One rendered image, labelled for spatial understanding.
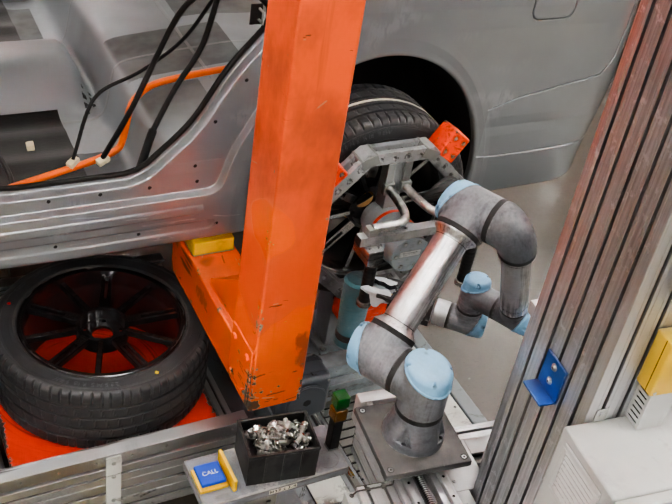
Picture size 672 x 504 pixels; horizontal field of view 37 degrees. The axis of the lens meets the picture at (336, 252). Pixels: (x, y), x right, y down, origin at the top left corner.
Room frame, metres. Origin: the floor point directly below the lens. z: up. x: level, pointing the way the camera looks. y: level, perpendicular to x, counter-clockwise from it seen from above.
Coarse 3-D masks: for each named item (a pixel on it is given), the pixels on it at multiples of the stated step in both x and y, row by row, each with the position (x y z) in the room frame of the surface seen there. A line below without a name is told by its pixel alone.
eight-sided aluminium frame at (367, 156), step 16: (368, 144) 2.50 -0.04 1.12; (384, 144) 2.52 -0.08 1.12; (400, 144) 2.54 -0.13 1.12; (416, 144) 2.57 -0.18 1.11; (432, 144) 2.57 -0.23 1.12; (352, 160) 2.46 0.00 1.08; (368, 160) 2.44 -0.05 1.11; (384, 160) 2.47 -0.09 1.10; (400, 160) 2.50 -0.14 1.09; (416, 160) 2.53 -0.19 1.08; (432, 160) 2.56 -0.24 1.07; (352, 176) 2.42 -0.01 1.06; (336, 192) 2.40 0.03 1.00; (320, 272) 2.39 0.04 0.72; (384, 272) 2.57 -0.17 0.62; (400, 272) 2.58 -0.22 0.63; (336, 288) 2.42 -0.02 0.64
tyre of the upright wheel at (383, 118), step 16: (352, 96) 2.67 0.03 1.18; (368, 96) 2.69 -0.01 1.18; (384, 96) 2.72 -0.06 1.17; (400, 96) 2.76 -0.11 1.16; (352, 112) 2.59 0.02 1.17; (368, 112) 2.59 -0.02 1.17; (384, 112) 2.60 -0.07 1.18; (400, 112) 2.62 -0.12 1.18; (416, 112) 2.69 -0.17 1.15; (352, 128) 2.52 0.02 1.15; (368, 128) 2.53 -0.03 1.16; (384, 128) 2.56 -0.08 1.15; (400, 128) 2.59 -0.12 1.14; (416, 128) 2.62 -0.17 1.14; (432, 128) 2.65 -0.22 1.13; (352, 144) 2.50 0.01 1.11; (320, 288) 2.50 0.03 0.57
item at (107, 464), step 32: (224, 416) 2.04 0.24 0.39; (96, 448) 1.84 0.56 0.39; (128, 448) 1.86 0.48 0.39; (160, 448) 1.90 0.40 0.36; (192, 448) 1.95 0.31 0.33; (224, 448) 2.01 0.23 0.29; (0, 480) 1.67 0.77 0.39; (32, 480) 1.71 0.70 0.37; (64, 480) 1.75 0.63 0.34; (96, 480) 1.80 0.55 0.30
